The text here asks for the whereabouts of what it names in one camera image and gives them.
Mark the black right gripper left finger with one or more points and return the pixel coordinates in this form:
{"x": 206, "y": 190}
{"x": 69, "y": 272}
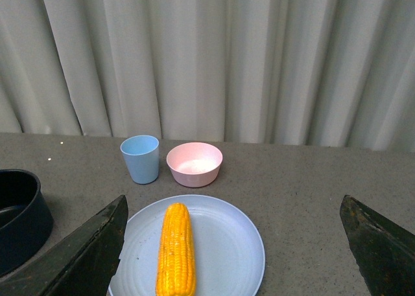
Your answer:
{"x": 83, "y": 263}

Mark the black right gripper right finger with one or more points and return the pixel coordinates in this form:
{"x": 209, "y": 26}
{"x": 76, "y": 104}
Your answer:
{"x": 383, "y": 250}

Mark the yellow corn cob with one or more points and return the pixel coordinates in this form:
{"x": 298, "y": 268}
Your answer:
{"x": 176, "y": 272}

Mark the dark blue saucepan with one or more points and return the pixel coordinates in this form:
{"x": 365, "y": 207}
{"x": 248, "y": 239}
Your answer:
{"x": 26, "y": 221}

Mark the light blue cup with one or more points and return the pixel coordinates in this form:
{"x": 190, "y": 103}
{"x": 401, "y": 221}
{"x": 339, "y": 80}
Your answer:
{"x": 141, "y": 155}

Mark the light blue plate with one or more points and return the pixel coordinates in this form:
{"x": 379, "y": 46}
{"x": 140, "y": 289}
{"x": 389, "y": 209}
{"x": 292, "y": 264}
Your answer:
{"x": 229, "y": 251}

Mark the pink bowl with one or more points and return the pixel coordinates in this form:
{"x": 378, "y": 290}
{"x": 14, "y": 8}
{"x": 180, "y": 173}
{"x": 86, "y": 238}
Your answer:
{"x": 194, "y": 164}

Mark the grey curtain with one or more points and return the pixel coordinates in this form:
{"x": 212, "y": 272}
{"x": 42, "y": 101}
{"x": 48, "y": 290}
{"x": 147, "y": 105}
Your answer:
{"x": 312, "y": 72}

